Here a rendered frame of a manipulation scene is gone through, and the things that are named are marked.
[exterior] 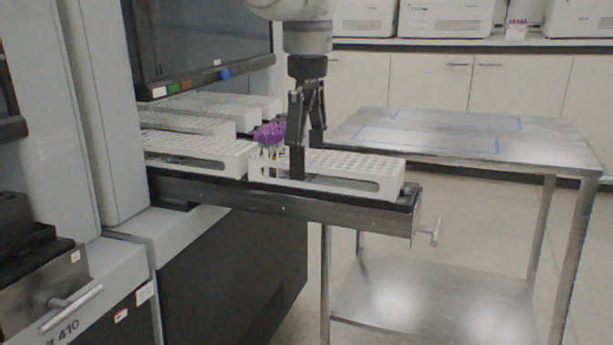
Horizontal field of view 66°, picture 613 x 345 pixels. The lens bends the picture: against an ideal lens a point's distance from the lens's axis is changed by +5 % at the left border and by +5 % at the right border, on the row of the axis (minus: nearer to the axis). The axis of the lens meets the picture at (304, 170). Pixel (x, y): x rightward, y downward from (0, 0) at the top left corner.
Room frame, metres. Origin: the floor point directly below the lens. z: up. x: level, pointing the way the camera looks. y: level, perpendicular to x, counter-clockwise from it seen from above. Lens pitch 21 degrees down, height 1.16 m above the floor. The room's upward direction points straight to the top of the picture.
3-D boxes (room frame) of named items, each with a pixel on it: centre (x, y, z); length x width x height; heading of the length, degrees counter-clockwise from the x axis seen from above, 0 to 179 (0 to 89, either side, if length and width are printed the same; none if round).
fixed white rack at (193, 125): (1.13, 0.33, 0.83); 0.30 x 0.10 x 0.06; 69
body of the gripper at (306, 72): (0.84, -0.01, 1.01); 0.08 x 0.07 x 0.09; 159
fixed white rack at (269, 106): (1.42, 0.22, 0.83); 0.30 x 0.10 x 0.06; 69
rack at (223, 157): (0.94, 0.25, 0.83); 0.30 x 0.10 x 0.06; 69
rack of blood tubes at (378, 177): (0.83, -0.04, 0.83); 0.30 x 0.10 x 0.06; 69
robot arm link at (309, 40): (0.84, -0.01, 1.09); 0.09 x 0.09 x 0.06
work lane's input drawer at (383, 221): (0.88, 0.09, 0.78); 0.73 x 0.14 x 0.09; 69
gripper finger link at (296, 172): (0.79, 0.01, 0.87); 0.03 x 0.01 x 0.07; 69
